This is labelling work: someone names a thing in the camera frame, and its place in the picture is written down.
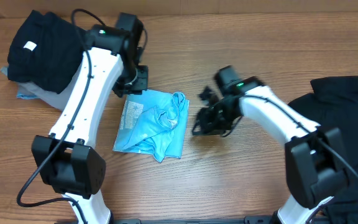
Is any light blue printed t-shirt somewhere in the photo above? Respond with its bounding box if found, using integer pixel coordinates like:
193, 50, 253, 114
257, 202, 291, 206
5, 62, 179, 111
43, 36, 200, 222
113, 90, 190, 162

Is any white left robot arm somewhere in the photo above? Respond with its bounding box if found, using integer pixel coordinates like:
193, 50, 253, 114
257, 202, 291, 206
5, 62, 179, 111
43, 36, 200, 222
30, 24, 148, 223

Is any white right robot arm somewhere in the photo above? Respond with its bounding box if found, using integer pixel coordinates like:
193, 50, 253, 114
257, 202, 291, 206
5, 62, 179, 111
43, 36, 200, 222
192, 77, 350, 223

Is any folded grey garment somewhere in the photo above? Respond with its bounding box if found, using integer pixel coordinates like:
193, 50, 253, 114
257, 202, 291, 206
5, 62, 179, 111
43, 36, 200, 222
18, 70, 80, 111

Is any folded black garment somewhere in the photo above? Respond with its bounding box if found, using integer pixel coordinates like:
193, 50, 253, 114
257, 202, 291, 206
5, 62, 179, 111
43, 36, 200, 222
7, 10, 83, 93

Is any black cloth pile right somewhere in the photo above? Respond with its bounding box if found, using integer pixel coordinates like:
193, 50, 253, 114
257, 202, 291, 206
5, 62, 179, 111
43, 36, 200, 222
289, 76, 358, 223

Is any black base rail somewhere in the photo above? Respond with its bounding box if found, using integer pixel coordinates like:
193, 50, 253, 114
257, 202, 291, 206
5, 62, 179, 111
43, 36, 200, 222
112, 215, 273, 224

